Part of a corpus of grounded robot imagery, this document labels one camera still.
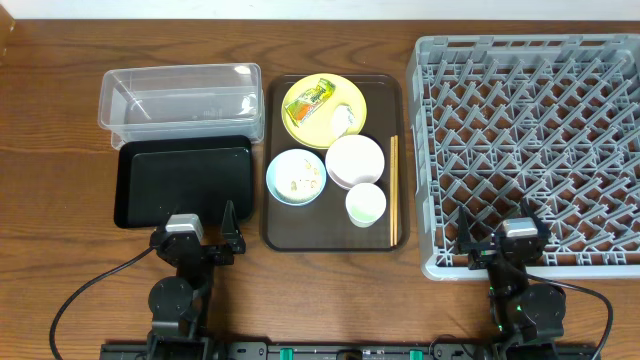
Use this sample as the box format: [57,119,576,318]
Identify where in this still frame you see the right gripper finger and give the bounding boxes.
[520,198,550,235]
[455,205,474,253]

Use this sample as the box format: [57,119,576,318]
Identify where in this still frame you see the light blue bowl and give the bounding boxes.
[266,149,327,206]

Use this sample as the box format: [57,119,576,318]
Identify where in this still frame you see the rice and nut scraps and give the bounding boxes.
[290,159,322,196]

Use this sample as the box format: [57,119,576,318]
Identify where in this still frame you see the white cup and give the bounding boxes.
[345,183,387,228]

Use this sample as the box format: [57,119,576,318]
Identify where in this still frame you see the pink bowl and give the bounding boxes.
[325,135,385,190]

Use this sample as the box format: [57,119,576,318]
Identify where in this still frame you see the green yellow snack wrapper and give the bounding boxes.
[285,78,336,127]

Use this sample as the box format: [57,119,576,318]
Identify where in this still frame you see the white tissue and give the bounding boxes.
[331,104,355,138]

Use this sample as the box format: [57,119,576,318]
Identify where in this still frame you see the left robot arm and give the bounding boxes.
[144,201,246,360]

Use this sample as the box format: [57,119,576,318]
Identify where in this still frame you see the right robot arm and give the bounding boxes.
[454,201,566,359]

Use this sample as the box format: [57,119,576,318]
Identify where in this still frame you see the grey dishwasher rack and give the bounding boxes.
[407,34,639,281]

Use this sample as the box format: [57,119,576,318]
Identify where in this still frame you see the black rectangular tray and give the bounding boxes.
[114,135,254,229]

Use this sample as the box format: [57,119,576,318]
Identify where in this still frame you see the dark brown serving tray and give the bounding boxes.
[260,74,410,253]

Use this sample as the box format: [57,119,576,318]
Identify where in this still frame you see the clear plastic bin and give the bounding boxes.
[98,63,265,149]

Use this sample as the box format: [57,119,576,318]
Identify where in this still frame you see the yellow plate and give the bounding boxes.
[280,73,368,149]

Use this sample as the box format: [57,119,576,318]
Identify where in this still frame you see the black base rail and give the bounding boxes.
[98,340,601,360]

